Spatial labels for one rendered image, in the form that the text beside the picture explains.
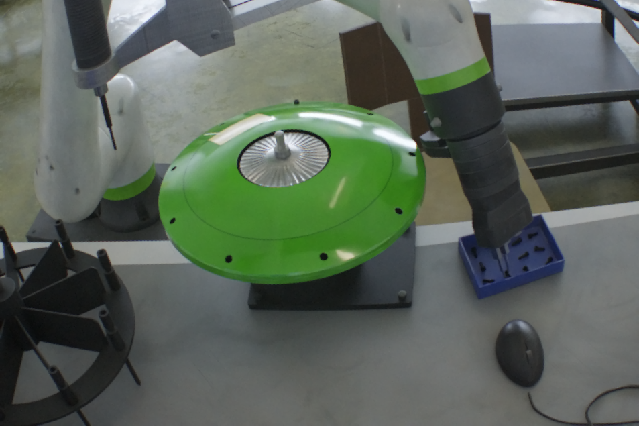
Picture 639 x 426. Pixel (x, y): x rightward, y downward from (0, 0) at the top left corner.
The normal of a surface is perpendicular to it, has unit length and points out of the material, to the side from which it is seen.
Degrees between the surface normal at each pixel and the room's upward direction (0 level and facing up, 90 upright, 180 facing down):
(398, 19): 75
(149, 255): 0
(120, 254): 0
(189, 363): 0
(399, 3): 57
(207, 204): 17
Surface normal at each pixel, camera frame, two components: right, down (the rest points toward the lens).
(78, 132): 0.58, 0.59
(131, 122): 0.95, 0.01
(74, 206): 0.40, 0.60
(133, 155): 0.74, 0.34
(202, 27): 0.17, 0.59
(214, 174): -0.30, -0.73
